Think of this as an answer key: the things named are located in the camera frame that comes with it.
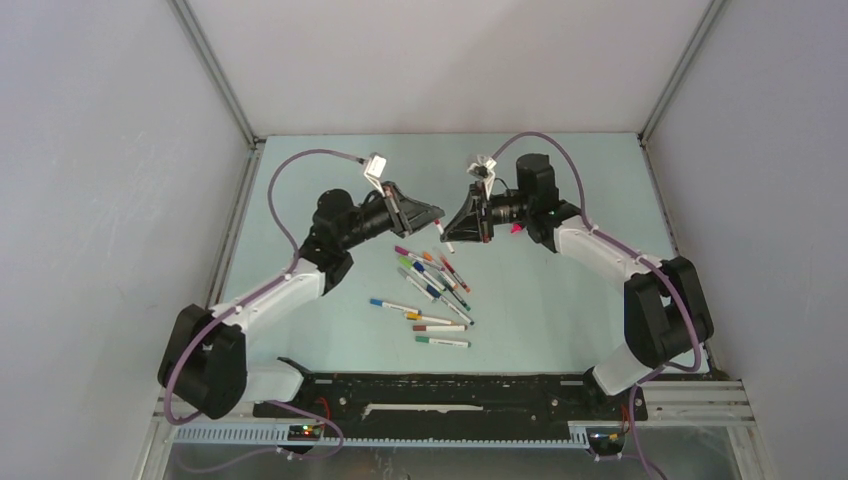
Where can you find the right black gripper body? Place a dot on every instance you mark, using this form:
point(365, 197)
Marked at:
point(479, 203)

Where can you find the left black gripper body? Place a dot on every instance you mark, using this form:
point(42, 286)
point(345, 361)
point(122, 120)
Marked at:
point(397, 218)

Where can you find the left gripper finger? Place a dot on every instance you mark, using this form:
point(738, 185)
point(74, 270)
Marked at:
point(416, 209)
point(417, 222)

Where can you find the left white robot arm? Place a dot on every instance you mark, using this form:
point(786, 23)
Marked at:
point(206, 361)

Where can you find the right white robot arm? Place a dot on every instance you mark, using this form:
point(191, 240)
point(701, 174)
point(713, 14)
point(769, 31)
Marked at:
point(665, 312)

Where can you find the red gel pen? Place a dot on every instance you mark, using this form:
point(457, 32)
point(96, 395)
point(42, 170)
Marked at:
point(443, 259)

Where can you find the green gel pen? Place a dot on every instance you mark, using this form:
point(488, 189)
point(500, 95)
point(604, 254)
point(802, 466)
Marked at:
point(456, 295)

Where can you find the grey capped marker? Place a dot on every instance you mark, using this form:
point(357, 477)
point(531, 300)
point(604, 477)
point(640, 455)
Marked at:
point(415, 284)

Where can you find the light blue capped marker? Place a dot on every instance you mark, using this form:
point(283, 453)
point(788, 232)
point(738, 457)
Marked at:
point(394, 306)

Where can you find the yellow capped marker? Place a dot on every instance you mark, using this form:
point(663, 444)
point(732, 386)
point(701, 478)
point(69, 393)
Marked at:
point(428, 319)

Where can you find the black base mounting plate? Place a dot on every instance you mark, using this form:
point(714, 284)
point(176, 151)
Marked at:
point(539, 406)

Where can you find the grey cable duct rail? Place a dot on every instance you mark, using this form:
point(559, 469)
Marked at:
point(309, 435)

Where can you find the right aluminium frame post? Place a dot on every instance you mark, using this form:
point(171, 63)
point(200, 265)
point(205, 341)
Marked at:
point(701, 33)

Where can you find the aluminium frame post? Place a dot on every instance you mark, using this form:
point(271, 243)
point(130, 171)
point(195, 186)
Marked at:
point(190, 23)
point(701, 33)

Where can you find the left aluminium frame post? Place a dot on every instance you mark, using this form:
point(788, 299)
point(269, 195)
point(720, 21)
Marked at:
point(190, 23)

